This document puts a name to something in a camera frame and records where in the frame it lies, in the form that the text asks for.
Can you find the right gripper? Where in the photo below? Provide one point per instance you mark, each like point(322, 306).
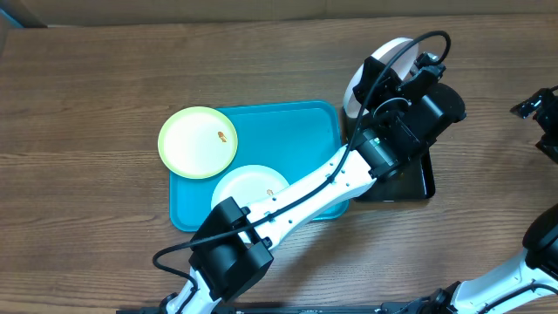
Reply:
point(548, 118)

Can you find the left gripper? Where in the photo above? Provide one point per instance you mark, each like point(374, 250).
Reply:
point(368, 87)

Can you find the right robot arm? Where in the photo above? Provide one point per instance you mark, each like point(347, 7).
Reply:
point(533, 272)

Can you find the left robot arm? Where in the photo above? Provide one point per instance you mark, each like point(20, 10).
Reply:
point(232, 249)

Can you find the black water tray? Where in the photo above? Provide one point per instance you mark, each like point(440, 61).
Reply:
point(405, 187)

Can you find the teal plastic tray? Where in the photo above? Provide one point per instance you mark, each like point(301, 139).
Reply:
point(294, 138)

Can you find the yellow-green plate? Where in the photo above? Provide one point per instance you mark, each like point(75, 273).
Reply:
point(197, 142)

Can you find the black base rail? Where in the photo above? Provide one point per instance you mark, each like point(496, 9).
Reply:
point(305, 309)

